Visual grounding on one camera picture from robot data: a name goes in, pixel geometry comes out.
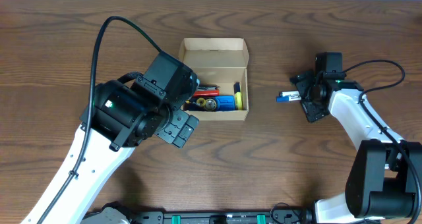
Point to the blue plastic staple remover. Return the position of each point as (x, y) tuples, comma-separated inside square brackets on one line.
[(225, 103)]

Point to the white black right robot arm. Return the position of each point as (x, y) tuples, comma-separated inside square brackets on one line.
[(385, 178)]

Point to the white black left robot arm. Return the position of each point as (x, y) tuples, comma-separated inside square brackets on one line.
[(126, 112)]

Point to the blue capped white marker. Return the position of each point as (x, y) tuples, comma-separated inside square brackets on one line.
[(282, 99)]

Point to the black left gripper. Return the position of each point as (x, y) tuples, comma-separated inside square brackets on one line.
[(179, 129)]

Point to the brown cardboard box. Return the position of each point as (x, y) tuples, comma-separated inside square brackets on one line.
[(220, 62)]

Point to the black capped white marker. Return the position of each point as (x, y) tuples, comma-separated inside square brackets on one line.
[(289, 94)]

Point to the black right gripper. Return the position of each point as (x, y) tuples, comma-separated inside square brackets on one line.
[(311, 111)]

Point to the red stapler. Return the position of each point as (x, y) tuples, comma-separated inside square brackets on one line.
[(206, 91)]

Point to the yellow highlighter pen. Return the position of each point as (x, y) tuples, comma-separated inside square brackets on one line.
[(238, 96)]

